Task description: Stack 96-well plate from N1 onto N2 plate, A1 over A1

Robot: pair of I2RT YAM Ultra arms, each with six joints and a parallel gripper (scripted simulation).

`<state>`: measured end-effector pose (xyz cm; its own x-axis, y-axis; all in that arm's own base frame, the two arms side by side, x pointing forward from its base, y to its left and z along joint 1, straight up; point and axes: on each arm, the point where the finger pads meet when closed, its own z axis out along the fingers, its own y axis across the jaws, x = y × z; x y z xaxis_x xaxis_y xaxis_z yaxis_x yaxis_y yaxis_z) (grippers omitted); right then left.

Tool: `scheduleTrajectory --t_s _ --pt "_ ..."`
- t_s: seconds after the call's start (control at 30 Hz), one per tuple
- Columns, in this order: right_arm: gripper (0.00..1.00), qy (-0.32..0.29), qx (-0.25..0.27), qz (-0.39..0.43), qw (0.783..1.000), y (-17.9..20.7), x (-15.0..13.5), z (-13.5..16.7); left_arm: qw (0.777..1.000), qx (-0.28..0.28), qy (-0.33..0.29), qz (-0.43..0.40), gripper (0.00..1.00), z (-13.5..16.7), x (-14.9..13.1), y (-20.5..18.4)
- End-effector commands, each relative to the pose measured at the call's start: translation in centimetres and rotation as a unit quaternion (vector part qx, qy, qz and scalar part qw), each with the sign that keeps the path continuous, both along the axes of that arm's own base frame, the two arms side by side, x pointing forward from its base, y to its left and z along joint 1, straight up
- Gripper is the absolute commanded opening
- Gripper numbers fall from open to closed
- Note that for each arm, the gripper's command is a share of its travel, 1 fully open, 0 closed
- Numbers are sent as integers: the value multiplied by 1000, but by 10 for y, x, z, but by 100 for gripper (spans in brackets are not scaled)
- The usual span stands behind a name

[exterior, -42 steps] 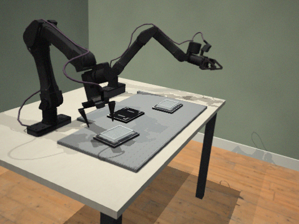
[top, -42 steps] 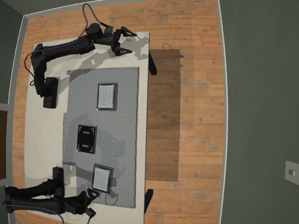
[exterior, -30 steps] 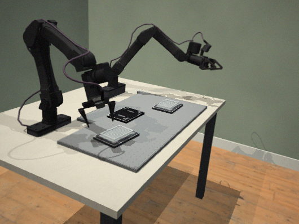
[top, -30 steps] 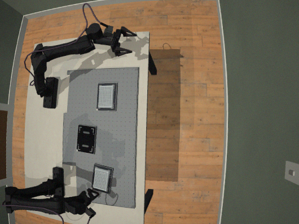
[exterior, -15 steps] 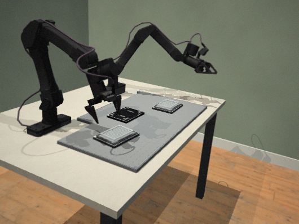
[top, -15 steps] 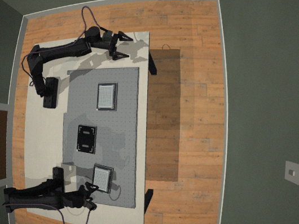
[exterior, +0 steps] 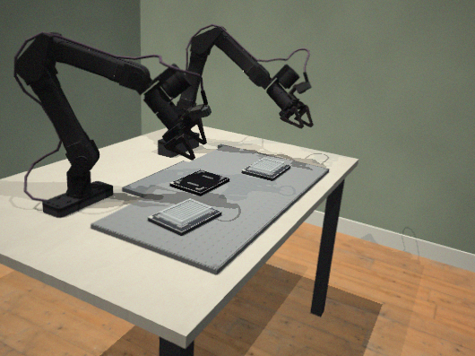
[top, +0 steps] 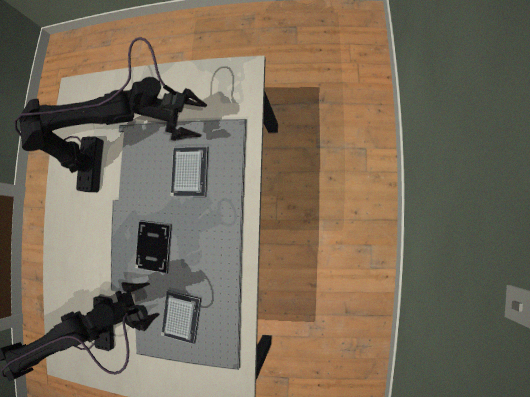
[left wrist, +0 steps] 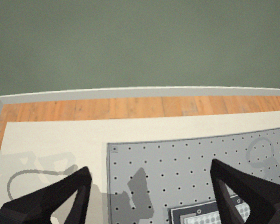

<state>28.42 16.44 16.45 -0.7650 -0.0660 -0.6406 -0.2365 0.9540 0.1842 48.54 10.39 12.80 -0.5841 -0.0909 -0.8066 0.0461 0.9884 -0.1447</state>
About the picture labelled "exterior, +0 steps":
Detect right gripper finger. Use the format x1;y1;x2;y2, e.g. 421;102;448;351
165;133;195;161
181;118;207;145

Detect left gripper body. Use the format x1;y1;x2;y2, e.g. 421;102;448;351
275;82;307;119

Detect white well plate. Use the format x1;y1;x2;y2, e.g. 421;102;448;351
249;158;285;175
158;198;213;227

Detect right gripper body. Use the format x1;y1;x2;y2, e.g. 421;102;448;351
156;102;204;147

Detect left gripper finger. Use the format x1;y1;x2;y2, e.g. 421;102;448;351
299;106;314;127
281;106;304;128

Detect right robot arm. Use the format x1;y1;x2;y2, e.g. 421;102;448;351
15;34;192;212

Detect grey perforated breadboard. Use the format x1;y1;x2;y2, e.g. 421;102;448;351
91;144;329;275

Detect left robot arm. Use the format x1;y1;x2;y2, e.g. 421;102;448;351
177;26;299;114

